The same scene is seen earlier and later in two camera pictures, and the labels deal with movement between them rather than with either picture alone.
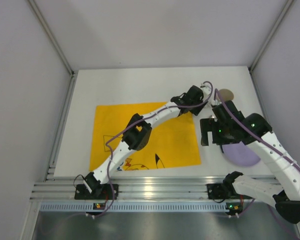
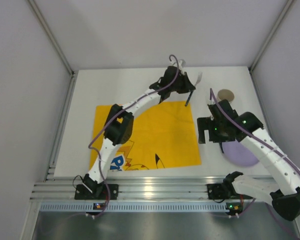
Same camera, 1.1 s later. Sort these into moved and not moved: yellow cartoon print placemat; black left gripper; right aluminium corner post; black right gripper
Moved: black left gripper
Not moved: right aluminium corner post; black right gripper; yellow cartoon print placemat
